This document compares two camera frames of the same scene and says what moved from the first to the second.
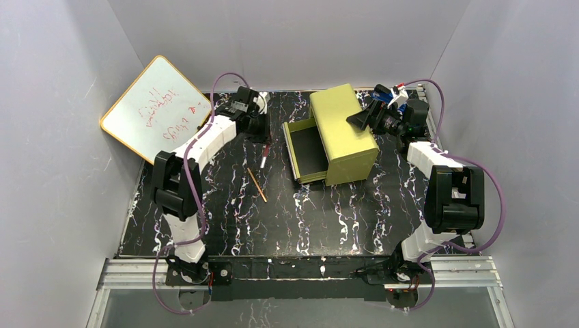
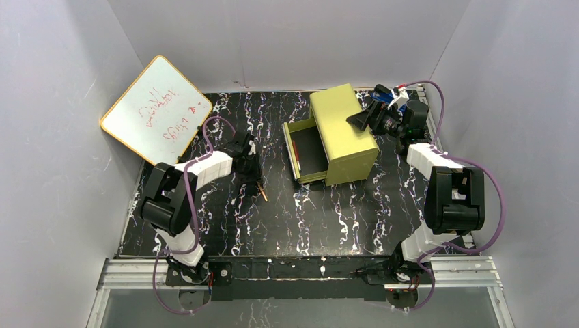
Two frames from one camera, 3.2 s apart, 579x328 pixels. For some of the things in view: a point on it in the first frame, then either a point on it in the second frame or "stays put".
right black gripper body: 374,120 stays put
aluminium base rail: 478,272 stays put
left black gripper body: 257,128 -> 249,170
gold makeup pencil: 257,185 stays put
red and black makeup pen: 265,156 -> 296,155
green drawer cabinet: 326,146 stays put
